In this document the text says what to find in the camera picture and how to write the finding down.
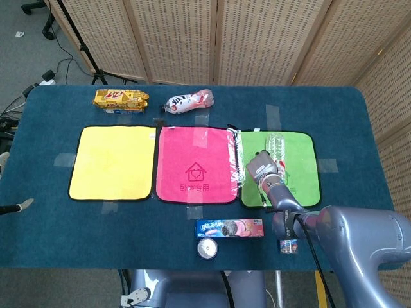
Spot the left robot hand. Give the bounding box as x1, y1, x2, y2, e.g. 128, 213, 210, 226
0, 198, 35, 216

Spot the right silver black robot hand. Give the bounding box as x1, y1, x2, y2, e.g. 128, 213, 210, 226
245, 150, 281, 187

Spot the clear plastic water bottle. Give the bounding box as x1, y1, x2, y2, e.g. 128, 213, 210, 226
265, 132, 288, 178

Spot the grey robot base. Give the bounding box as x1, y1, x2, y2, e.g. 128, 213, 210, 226
120, 269, 268, 308

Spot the white red drink bottle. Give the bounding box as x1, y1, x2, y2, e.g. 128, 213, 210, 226
160, 89, 215, 115

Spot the blue table cloth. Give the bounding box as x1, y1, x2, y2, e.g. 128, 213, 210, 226
0, 83, 395, 271

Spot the green cloth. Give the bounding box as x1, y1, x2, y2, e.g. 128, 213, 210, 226
239, 129, 322, 209

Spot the pink cloth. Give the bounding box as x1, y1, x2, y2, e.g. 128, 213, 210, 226
155, 126, 239, 205

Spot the blue pink Oreo box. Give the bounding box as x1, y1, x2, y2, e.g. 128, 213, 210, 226
196, 219, 265, 239

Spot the clear jar of biscuit sticks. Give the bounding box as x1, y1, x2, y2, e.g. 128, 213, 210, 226
278, 237, 299, 255

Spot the yellow cloth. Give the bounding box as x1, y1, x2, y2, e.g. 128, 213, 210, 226
68, 125, 157, 202

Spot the wicker folding screen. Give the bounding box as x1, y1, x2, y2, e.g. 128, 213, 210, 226
44, 0, 411, 308

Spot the white power strip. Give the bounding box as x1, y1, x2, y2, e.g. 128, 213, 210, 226
33, 69, 57, 87

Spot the yellow biscuit package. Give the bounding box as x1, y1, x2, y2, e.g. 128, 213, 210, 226
92, 89, 151, 116

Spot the black tripod stand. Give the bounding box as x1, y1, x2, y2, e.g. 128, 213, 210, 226
56, 0, 139, 86

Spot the black office chair base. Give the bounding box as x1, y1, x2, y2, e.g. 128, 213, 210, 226
21, 0, 56, 41

